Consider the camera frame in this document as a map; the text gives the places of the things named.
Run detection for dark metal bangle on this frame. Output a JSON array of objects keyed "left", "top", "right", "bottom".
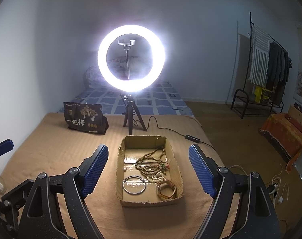
[{"left": 122, "top": 175, "right": 147, "bottom": 195}]

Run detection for striped hanging cloth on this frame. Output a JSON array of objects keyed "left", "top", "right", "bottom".
[{"left": 247, "top": 23, "right": 271, "bottom": 86}]

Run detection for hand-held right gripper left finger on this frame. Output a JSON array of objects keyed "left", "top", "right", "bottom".
[{"left": 18, "top": 144, "right": 109, "bottom": 239}]

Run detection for black tripod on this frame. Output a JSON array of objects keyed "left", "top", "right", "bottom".
[{"left": 119, "top": 92, "right": 148, "bottom": 136}]

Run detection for black power cable with controller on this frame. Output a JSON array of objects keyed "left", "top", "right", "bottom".
[{"left": 133, "top": 116, "right": 217, "bottom": 146}]

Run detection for black printed snack bag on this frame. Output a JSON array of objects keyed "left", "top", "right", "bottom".
[{"left": 63, "top": 101, "right": 109, "bottom": 135}]

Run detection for cardboard box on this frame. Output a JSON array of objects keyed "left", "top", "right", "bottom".
[{"left": 115, "top": 135, "right": 184, "bottom": 207}]

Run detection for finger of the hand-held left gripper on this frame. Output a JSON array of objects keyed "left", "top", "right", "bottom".
[
  {"left": 0, "top": 179, "right": 35, "bottom": 239},
  {"left": 0, "top": 139, "right": 14, "bottom": 160}
]

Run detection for tan cardboard carton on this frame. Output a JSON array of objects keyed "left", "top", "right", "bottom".
[{"left": 284, "top": 105, "right": 302, "bottom": 135}]

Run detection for phone holder on pole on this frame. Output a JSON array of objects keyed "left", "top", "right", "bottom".
[{"left": 117, "top": 38, "right": 137, "bottom": 80}]

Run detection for ring light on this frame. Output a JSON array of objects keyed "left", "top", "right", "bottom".
[{"left": 97, "top": 24, "right": 166, "bottom": 93}]

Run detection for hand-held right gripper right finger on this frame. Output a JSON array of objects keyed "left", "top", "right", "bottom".
[{"left": 188, "top": 144, "right": 281, "bottom": 239}]

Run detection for orange cloth covered furniture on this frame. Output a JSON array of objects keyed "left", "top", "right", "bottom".
[{"left": 259, "top": 113, "right": 302, "bottom": 173}]

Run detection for tan blanket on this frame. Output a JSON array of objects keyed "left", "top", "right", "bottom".
[{"left": 0, "top": 112, "right": 242, "bottom": 239}]

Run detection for dark hanging clothes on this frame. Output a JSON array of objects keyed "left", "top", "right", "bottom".
[{"left": 265, "top": 41, "right": 293, "bottom": 103}]

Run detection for white power strip with cables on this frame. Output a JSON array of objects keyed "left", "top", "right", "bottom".
[{"left": 228, "top": 164, "right": 290, "bottom": 205}]

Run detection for gold wrist watch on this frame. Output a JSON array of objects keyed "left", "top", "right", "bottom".
[{"left": 155, "top": 179, "right": 178, "bottom": 201}]

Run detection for yellow crate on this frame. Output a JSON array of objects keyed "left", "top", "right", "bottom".
[{"left": 253, "top": 86, "right": 272, "bottom": 104}]

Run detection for brown wooden bead necklace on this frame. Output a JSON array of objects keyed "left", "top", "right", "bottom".
[{"left": 134, "top": 147, "right": 172, "bottom": 180}]

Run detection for black clothes rack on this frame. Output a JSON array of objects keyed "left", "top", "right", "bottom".
[{"left": 230, "top": 11, "right": 293, "bottom": 120}]

